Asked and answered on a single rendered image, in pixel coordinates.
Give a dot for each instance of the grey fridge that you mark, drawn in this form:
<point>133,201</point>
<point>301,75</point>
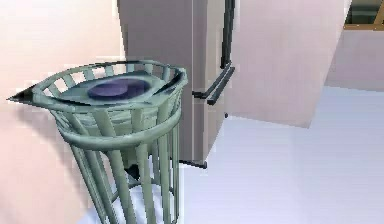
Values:
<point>166,40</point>

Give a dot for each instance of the green slatted waste bin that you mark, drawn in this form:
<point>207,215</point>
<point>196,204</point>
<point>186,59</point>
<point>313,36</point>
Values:
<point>100,106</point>

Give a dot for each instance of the wooden framed window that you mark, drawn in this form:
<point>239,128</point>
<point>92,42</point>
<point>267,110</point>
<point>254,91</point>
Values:
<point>364,15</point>

